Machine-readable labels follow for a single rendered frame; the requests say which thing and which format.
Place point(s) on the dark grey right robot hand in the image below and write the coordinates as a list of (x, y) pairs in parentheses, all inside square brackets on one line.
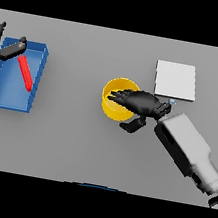
[(143, 102)]

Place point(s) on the pale square measuring scale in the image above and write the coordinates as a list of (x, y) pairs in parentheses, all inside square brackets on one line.
[(175, 80)]

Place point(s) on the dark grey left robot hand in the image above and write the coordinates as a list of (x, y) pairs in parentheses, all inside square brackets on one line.
[(8, 51)]

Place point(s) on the blue tray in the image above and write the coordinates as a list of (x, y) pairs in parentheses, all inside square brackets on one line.
[(13, 75)]

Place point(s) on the yellow bowl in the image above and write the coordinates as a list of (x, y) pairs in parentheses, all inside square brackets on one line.
[(114, 110)]

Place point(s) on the red beaker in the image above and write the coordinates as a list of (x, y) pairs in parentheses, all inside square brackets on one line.
[(25, 72)]

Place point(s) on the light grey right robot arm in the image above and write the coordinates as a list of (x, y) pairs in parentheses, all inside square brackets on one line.
[(188, 152)]

